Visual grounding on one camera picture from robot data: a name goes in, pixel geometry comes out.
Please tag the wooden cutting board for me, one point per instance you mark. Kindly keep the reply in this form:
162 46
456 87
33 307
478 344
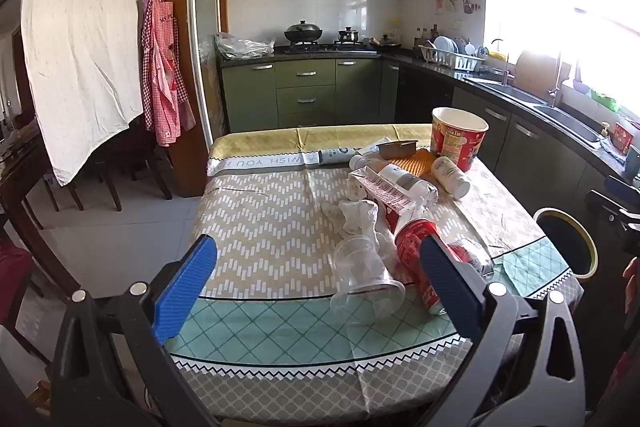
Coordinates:
532 69

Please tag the black wok with lid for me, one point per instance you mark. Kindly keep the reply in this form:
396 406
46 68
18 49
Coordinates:
303 33

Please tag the clear bottle with white label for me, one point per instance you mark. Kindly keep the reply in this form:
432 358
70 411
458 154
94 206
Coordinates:
400 179

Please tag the black bin with yellow rim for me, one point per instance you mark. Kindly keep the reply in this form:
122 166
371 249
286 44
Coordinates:
565 242

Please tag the clear plastic cup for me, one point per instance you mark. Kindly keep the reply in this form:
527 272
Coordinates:
360 277

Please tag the green base cabinets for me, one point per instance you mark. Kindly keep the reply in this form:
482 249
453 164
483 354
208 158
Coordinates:
305 79

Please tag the white hanging sheet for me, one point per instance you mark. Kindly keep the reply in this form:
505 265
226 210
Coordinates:
80 32

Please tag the dark wooden table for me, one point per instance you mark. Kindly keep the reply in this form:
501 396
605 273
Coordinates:
20 167

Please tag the small white plastic bottle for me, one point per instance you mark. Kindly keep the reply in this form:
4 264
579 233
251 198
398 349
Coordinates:
450 177

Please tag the gas stove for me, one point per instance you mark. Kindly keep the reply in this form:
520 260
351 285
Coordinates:
325 48

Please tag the clear plastic bag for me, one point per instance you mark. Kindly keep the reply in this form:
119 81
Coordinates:
245 48

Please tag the printed cardboard box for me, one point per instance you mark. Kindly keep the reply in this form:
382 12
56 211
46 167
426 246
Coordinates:
397 150

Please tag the dark wooden chair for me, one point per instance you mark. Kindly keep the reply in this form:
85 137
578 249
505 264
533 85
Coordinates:
145 167

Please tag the red paper bucket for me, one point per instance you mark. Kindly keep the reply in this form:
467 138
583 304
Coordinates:
457 144

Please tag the person's right hand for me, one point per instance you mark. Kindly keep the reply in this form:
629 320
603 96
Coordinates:
631 279

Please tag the steel faucet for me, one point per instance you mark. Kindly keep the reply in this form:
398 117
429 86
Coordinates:
507 67
555 82

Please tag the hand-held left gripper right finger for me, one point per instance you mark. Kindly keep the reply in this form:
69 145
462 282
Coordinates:
450 294

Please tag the white tissue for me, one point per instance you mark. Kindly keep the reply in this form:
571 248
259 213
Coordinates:
357 214

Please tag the patterned tablecloth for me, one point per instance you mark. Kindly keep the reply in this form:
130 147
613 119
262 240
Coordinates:
260 217

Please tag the white printed toothpaste tube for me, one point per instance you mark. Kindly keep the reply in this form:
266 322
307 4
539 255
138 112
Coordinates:
337 155

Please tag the dark red cloth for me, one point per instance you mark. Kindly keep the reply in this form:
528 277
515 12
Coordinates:
12 272

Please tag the red box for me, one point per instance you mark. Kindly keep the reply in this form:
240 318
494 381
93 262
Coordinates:
622 138

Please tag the red and white carton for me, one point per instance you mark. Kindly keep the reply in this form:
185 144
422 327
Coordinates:
377 194

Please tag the red drink can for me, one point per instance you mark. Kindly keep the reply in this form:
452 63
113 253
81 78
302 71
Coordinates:
412 247

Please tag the small pan with lid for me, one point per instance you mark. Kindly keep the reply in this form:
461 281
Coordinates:
389 41

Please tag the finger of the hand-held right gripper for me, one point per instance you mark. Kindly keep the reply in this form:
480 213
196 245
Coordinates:
622 188
612 214

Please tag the steel kitchen sink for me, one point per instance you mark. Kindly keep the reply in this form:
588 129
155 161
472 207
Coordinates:
570 119

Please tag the red checked apron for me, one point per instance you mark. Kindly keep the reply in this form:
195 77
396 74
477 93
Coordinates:
162 72

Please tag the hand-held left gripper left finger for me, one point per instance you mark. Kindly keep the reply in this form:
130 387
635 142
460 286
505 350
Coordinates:
184 294

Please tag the orange snack packet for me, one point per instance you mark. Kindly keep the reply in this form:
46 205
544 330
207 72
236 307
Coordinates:
417 164

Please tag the white dish rack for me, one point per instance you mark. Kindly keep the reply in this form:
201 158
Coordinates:
452 59

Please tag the black kitchen countertop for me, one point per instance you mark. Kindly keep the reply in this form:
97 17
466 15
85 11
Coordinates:
440 69

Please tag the black pot with lid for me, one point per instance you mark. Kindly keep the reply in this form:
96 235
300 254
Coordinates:
348 36

